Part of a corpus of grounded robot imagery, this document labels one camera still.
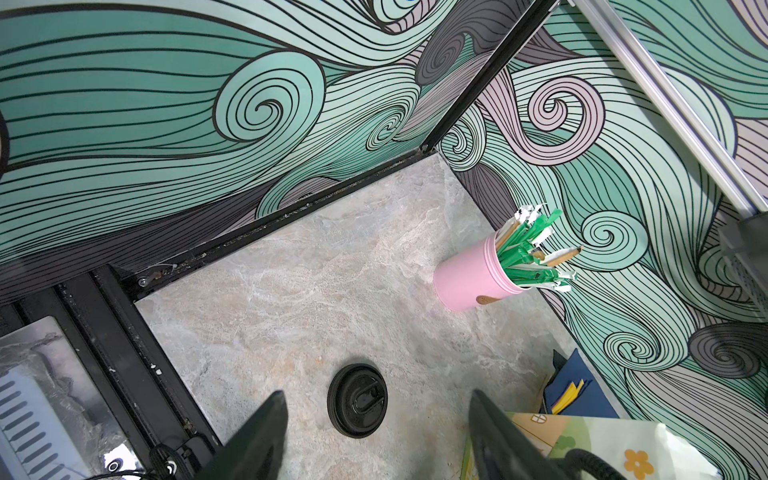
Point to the black enclosure corner post left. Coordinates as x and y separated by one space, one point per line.
523 30

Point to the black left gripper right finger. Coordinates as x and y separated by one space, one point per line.
500 450

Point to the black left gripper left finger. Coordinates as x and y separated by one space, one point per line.
256 451

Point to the white paper takeout bag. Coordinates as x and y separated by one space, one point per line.
637 449

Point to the bundle of wrapped straws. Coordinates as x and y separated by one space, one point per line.
519 250

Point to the black coffee cup lid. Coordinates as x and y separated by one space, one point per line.
357 400

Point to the pink straw holder cup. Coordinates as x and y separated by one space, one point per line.
473 278

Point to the grey aluminium rail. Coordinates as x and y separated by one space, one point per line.
648 74

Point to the dark blue napkin stack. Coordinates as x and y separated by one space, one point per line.
573 390

